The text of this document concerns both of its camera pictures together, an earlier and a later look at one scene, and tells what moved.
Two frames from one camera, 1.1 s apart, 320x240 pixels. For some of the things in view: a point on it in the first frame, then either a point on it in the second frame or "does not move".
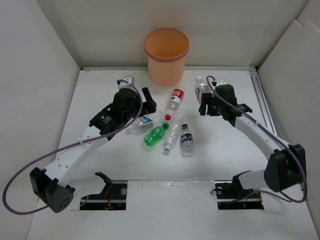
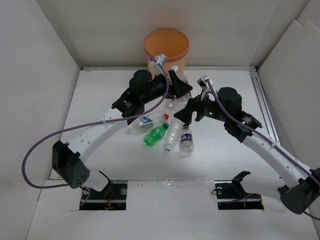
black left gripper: (150, 105) → (180, 87)
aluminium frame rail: (254, 69) does not move
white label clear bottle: (201, 87) → (183, 77)
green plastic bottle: (151, 137) does not move
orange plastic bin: (166, 49) does not move
